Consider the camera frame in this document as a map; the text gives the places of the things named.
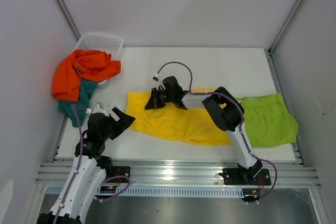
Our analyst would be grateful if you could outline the aluminium corner post right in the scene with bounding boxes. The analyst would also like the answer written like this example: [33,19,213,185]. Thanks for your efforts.
[268,0,306,56]

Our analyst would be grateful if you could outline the white slotted cable duct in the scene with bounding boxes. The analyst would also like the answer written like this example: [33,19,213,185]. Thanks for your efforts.
[46,185,245,198]

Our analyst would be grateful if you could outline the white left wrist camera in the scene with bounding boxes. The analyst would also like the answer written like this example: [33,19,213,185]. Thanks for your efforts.
[85,102,110,116]

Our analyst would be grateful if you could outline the white plastic laundry basket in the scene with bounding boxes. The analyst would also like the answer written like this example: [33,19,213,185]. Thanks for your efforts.
[73,32,125,87]

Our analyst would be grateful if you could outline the lime green shorts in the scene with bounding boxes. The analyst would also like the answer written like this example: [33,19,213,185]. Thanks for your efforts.
[237,94,298,148]

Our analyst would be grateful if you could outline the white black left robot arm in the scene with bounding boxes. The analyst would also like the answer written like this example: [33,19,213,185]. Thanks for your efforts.
[37,104,135,223]

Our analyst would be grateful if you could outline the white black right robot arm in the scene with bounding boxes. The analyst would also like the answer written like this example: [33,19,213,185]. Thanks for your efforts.
[144,76,263,184]

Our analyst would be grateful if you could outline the yellow shorts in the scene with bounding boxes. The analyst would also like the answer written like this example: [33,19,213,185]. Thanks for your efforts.
[126,92,231,146]

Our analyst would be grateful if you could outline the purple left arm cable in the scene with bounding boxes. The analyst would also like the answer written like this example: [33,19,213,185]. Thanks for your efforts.
[52,103,131,224]

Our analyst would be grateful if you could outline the aluminium corner post left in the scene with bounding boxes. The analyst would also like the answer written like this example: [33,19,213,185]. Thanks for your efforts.
[54,0,81,40]

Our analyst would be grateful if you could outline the aluminium corner post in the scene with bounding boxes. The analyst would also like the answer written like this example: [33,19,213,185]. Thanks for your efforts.
[54,0,81,40]
[268,0,306,56]

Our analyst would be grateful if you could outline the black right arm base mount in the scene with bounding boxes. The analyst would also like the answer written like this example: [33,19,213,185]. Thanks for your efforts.
[218,168,272,186]

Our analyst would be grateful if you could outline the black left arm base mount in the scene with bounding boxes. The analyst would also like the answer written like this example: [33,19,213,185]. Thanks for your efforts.
[106,166,131,184]

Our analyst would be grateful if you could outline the aluminium frame rail front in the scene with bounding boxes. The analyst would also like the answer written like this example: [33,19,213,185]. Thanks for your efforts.
[35,159,321,188]

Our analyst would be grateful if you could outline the teal shorts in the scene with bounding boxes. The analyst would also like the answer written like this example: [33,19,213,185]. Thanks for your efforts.
[58,79,98,127]

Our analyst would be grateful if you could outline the orange shorts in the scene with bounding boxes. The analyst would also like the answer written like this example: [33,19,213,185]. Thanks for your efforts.
[52,49,121,102]

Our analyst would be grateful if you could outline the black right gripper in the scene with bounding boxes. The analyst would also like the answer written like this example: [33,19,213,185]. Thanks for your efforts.
[145,88,174,110]

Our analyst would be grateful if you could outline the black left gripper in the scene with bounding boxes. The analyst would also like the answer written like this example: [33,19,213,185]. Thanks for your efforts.
[101,107,134,141]

